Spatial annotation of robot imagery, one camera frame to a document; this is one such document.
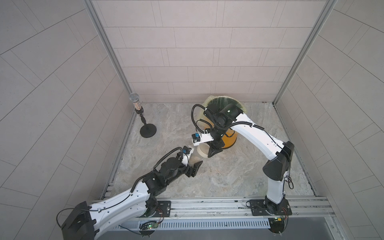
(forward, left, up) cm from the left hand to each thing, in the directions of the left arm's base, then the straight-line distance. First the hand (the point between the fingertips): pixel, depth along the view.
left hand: (198, 157), depth 76 cm
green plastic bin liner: (+30, -11, +11) cm, 34 cm away
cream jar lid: (-1, -2, +11) cm, 11 cm away
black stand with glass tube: (+23, +34, -11) cm, 42 cm away
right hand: (+3, -4, +7) cm, 8 cm away
